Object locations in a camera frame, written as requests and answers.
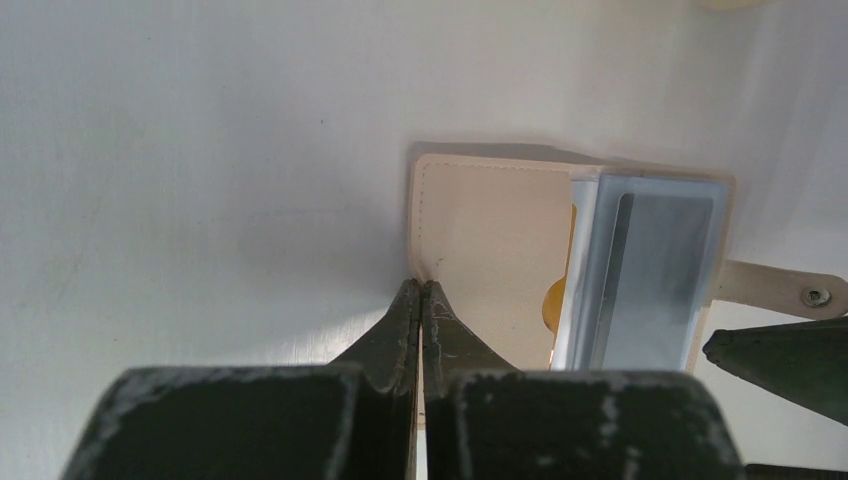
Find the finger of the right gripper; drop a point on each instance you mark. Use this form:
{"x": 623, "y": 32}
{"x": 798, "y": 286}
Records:
{"x": 804, "y": 363}

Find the gold VIP card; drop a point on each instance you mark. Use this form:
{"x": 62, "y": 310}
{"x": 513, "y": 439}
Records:
{"x": 554, "y": 298}

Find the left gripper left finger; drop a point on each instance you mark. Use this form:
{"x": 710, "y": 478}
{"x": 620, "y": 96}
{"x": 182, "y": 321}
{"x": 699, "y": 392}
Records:
{"x": 352, "y": 418}

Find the beige card holder wallet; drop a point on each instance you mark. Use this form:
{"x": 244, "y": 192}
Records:
{"x": 494, "y": 233}

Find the grey card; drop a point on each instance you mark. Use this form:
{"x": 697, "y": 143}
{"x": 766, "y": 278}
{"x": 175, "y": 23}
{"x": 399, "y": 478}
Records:
{"x": 651, "y": 288}

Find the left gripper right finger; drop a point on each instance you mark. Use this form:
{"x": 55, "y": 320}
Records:
{"x": 486, "y": 419}

